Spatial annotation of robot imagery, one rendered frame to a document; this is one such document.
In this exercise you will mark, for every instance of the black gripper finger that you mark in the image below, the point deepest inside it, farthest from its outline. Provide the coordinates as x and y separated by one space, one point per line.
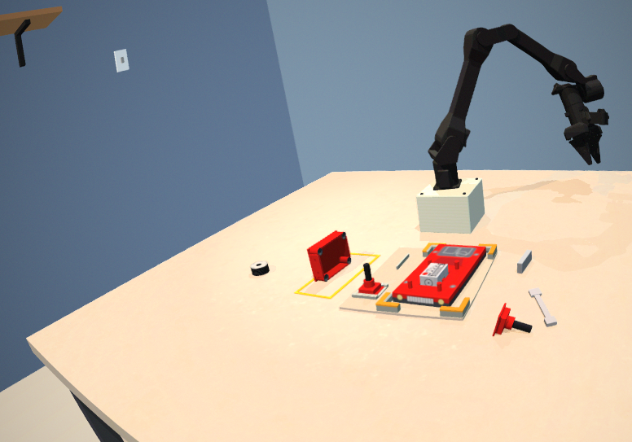
594 148
582 147

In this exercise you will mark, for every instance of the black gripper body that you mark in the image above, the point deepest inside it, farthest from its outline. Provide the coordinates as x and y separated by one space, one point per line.
578 128

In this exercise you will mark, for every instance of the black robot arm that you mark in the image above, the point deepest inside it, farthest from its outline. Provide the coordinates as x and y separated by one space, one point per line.
452 134

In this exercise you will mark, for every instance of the white dumbbell-shaped bar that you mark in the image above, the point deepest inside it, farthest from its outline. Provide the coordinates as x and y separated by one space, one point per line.
548 319

